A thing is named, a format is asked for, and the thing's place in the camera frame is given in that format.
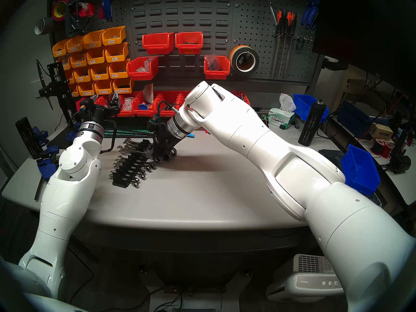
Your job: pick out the dark blue crate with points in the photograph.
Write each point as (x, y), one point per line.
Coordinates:
(352, 116)

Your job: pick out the white Coway air purifier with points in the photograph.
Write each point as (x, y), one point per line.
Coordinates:
(302, 280)

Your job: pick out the yellow bin labelled M2.5-5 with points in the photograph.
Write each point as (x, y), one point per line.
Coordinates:
(103, 87)

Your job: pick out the yellow bin labelled M3-12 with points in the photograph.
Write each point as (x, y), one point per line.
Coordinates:
(82, 74)

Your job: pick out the yellow bin labelled M4-6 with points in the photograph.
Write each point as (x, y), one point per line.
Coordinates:
(95, 56)

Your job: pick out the yellow bin labelled M3-6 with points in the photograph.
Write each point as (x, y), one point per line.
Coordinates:
(118, 70)

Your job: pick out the grey duct tape roll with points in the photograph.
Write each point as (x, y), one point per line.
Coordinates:
(40, 26)

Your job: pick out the grey pegboard back panel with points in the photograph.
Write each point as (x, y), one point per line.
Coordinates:
(247, 25)

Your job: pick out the yellow bin labelled M4X4X6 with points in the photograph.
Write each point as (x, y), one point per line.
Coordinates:
(78, 59)

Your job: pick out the clear packet of parts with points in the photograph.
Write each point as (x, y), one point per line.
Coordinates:
(148, 93)

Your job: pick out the black wrench holder rack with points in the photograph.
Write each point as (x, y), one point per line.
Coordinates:
(120, 184)

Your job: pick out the yellow bin labelled M2.5-8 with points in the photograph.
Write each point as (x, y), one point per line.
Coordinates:
(74, 91)

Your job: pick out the yellow bin labelled M4-0.7 HEX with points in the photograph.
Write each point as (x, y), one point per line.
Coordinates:
(123, 86)

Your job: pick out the yellow bin labelled M3X5X4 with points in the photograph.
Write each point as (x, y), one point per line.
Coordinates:
(60, 48)

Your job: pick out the yellow bin labelled M3X8 BAD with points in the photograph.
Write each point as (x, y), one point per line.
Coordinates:
(74, 44)

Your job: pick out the black bench device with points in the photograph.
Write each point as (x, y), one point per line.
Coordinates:
(400, 162)

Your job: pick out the largest chrome racked wrench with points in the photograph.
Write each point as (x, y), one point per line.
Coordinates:
(133, 142)

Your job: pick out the yellow bin labelled M2.5-6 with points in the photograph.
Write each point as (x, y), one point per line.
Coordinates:
(86, 88)

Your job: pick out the black soldering iron pen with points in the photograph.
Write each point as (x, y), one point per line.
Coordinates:
(41, 74)

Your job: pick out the yellow bin labelled M3X6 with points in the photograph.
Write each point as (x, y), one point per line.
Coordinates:
(113, 36)

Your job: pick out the yellow bin labelled M3-4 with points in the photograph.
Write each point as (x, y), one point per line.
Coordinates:
(116, 53)

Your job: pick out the yellow bin labelled M3-8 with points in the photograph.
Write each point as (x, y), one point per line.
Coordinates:
(99, 72)

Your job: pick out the blue bar clamp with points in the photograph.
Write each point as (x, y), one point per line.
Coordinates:
(73, 132)
(40, 134)
(52, 150)
(47, 170)

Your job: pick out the small cardboard box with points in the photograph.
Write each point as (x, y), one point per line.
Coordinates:
(380, 131)

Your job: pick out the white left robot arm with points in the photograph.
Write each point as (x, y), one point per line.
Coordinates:
(68, 197)

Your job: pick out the red hanging storage bin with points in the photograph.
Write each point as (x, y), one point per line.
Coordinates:
(142, 75)
(158, 43)
(216, 74)
(189, 47)

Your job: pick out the black soldering iron stand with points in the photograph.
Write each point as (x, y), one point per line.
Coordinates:
(58, 87)

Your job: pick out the black ribbed cylinder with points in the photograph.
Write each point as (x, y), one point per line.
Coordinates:
(28, 137)
(312, 123)

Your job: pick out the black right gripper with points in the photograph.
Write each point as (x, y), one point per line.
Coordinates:
(164, 136)

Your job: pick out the black power strip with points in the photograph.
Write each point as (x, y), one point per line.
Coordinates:
(191, 289)

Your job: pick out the black carabiner hook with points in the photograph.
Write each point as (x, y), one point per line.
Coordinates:
(298, 45)

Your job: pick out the silver combination wrench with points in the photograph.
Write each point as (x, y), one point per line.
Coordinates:
(130, 149)

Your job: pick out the green cutting mat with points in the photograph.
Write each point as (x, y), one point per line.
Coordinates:
(130, 132)

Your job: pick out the large orange white tape roll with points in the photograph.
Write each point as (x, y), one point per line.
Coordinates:
(234, 56)

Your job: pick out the blue plastic bin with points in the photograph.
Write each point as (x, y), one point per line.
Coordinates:
(304, 106)
(359, 168)

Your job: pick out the black computer monitor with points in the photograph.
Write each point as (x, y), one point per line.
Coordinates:
(364, 28)

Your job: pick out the yellow bin labelled M4X6X6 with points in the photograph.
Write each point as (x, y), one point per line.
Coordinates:
(66, 62)

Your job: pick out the smallest chrome racked wrench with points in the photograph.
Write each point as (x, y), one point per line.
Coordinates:
(136, 184)

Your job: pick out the yellow bin labelled M3-16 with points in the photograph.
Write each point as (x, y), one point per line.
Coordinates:
(70, 75)

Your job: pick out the clear bag black parts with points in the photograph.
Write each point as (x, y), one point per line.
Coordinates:
(213, 61)

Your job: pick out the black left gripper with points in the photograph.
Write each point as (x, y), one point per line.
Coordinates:
(99, 113)

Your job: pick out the red stackable storage bin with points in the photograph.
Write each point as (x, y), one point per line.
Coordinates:
(242, 94)
(143, 113)
(126, 113)
(101, 101)
(169, 95)
(79, 102)

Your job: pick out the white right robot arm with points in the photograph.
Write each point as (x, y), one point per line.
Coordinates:
(276, 158)

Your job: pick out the clear labelled screw bags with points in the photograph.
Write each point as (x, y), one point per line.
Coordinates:
(127, 104)

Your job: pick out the red yellow tape roll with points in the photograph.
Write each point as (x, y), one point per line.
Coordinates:
(55, 10)

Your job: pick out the black computer keyboard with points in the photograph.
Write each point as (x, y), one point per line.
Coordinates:
(330, 153)

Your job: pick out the black screw clamp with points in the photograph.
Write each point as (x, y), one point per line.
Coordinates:
(73, 22)

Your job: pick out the chrome racked ratchet wrench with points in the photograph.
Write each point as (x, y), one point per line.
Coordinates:
(146, 169)
(151, 166)
(158, 159)
(142, 176)
(135, 146)

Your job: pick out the Kimtech tissue box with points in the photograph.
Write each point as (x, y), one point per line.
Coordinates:
(281, 119)

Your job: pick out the clear plastic parts box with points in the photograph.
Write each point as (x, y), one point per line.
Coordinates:
(144, 66)

